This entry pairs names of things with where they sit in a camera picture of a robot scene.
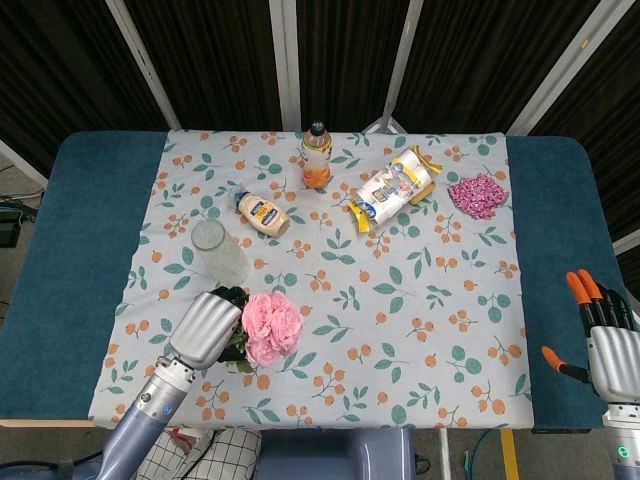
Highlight black pleated curtain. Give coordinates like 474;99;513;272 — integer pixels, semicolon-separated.
0;0;640;241

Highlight white checked fabric bag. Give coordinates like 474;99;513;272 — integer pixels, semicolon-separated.
137;427;263;480

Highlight yellow sponge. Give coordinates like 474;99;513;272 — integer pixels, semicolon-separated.
410;179;437;205

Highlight packaged white paper rolls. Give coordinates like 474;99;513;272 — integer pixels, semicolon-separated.
348;144;444;235

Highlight black box device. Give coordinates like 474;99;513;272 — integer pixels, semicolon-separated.
0;207;24;249

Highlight pink rose bouquet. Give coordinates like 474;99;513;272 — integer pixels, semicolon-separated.
217;292;305;375

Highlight white frame post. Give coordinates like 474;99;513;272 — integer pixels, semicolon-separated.
503;0;622;137
103;0;182;130
268;0;302;131
392;0;427;135

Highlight white table leg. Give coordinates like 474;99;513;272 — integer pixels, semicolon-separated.
437;428;452;480

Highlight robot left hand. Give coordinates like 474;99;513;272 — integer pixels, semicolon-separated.
169;285;250;371

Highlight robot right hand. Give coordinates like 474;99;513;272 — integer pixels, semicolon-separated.
541;268;640;404

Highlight teal table cover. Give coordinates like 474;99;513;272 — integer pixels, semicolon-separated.
0;130;634;434

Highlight orange drink plastic bottle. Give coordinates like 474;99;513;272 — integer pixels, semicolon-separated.
300;120;334;190

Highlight mayonnaise squeeze bottle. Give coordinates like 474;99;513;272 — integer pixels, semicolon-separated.
230;189;291;239

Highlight green cable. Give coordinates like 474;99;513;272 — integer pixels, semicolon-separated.
462;432;502;480

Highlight fruit leaf print tablecloth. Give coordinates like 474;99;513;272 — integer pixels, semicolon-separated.
87;129;534;432

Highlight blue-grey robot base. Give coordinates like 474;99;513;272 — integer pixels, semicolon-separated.
254;428;416;480

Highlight pink patterned packet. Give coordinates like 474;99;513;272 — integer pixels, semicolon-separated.
447;172;510;220

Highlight textured clear glass vase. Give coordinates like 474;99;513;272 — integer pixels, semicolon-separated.
191;218;251;287

